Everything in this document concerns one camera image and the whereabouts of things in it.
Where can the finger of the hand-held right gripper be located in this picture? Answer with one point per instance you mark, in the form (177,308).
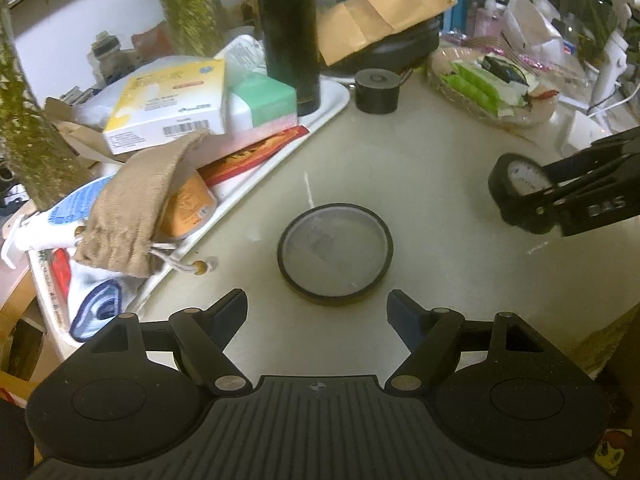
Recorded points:
(590,155)
(595,207)

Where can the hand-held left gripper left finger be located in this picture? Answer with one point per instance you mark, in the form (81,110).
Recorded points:
(232,310)

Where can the red flat packet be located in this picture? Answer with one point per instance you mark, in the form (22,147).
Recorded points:
(255,152)

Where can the white plastic packet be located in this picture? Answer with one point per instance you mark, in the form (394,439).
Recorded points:
(242,55)

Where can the white blue tube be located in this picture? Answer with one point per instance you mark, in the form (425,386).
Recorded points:
(50,225)

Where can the glass vase with bamboo plant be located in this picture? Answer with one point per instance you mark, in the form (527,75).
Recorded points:
(35,125)
(187,10)

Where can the yellow white carton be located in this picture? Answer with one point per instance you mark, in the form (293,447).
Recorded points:
(165,100)

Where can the white tray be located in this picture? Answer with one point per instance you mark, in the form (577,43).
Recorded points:
(280,160)

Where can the white phone gimbal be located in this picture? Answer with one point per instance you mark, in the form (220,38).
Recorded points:
(612,55)

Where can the white plastic bag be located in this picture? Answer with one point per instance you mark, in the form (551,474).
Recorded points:
(530,22)

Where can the orange packet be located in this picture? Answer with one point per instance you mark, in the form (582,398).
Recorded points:
(187,205)

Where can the blue white cloth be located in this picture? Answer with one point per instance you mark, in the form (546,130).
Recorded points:
(100,305)

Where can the green white box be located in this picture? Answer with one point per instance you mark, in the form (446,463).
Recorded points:
(260,102)

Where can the small black cylinder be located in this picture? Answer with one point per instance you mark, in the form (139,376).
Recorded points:
(377,91)

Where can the black thermos bottle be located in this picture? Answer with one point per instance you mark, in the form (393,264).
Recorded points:
(290,35)

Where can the row of cosmetic boxes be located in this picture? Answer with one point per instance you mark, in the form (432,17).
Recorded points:
(470,0)

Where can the wicker basket of snack packets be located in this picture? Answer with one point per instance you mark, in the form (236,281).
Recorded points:
(480,87)

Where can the black case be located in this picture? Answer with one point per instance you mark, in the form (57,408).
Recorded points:
(400,52)

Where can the wooden chair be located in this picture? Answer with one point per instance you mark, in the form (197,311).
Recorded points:
(17,340)

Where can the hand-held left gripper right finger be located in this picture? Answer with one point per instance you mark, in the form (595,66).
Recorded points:
(402,315)

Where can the white flat box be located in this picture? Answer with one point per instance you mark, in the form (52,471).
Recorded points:
(585,132)

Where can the small black round cap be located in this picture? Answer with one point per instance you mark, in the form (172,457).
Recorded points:
(517,180)

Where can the brown paper envelope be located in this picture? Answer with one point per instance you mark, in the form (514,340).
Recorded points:
(380,15)

